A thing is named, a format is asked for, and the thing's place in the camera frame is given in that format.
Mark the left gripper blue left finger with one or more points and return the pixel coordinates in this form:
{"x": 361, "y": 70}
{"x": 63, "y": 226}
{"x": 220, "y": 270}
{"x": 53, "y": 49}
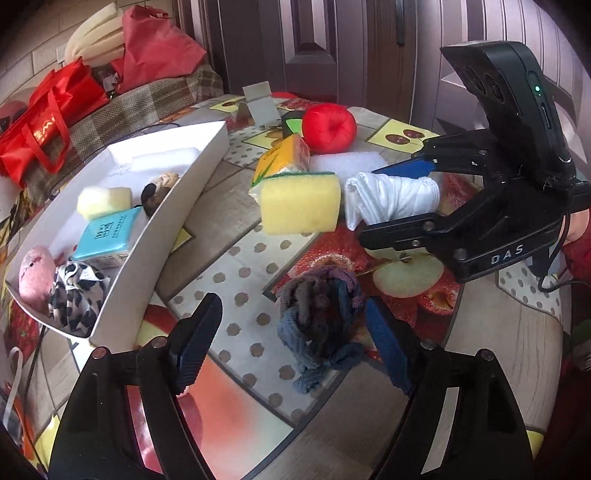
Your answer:
{"x": 165, "y": 367}

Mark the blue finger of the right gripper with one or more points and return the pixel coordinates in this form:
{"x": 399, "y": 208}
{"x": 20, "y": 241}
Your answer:
{"x": 405, "y": 233}
{"x": 414, "y": 168}

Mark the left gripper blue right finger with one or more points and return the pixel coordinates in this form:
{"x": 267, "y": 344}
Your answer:
{"x": 488, "y": 438}

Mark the white cloth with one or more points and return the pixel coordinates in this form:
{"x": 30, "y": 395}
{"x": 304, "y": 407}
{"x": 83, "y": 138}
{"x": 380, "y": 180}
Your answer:
{"x": 378, "y": 198}

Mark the leopard print fabric bundle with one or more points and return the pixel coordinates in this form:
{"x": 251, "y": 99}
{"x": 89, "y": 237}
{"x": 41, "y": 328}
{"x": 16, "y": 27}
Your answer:
{"x": 76, "y": 297}

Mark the blue grey knitted cloth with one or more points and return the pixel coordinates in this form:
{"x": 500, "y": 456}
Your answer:
{"x": 318, "y": 312}

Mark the teal tissue pack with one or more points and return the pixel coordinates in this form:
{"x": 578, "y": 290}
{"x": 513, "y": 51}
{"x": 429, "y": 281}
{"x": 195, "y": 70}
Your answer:
{"x": 107, "y": 241}

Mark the pink plush toy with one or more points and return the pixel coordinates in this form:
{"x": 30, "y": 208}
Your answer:
{"x": 36, "y": 276}

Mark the pale yellow foam sponge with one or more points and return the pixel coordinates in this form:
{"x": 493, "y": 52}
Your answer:
{"x": 96, "y": 201}

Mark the person's right hand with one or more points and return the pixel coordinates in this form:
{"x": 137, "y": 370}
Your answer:
{"x": 579, "y": 222}

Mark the white foam block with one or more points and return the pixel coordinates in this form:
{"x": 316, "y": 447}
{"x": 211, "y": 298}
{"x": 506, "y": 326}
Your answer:
{"x": 347, "y": 165}

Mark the red plush apple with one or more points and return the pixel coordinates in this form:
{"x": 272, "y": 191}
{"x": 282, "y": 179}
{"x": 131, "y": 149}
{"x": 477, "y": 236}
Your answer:
{"x": 328, "y": 128}

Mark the yellow green scrub sponge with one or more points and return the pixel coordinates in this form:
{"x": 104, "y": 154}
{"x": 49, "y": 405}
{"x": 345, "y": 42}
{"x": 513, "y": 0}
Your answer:
{"x": 297, "y": 203}

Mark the yellow tissue pack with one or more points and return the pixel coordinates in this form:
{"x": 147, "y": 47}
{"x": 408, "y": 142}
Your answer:
{"x": 291, "y": 155}

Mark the fruit pattern tablecloth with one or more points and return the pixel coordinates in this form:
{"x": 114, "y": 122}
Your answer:
{"x": 250, "y": 421}

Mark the black green small box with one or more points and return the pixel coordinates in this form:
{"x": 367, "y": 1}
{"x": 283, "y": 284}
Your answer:
{"x": 292, "y": 123}

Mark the grey metal phone stand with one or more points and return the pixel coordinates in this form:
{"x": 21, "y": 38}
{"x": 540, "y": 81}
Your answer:
{"x": 257, "y": 106}

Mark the white cardboard tray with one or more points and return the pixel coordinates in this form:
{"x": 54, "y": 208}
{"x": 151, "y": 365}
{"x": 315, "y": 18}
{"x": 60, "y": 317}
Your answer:
{"x": 193, "y": 152}

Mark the plaid cloth covered box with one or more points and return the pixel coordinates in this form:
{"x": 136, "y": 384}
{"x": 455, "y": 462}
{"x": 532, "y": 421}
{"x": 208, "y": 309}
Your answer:
{"x": 122, "y": 116}

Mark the red nonwoven bag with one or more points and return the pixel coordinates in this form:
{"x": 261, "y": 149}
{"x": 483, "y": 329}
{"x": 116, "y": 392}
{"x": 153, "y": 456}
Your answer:
{"x": 154, "y": 49}

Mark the large red tote bag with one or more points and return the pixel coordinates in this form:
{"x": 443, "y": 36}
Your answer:
{"x": 41, "y": 135}

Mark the cream foam roll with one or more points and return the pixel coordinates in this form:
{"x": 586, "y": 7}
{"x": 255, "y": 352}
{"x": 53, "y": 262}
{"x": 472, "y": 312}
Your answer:
{"x": 99, "y": 40}

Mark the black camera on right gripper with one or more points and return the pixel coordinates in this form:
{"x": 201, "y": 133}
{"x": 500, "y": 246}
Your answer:
{"x": 507, "y": 80}

